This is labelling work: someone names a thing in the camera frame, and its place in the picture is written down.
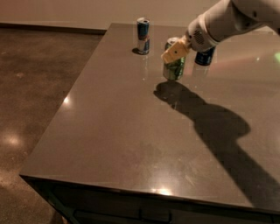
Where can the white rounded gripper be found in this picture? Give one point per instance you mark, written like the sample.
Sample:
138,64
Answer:
198,37

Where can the green soda can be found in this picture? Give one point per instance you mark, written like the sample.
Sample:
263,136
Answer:
173,71

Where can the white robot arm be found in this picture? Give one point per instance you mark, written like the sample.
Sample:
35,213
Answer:
224,20

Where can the blue pepsi can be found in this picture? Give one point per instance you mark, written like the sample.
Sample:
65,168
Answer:
205,58

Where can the blue silver red bull can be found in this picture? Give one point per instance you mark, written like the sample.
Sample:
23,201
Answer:
143,39

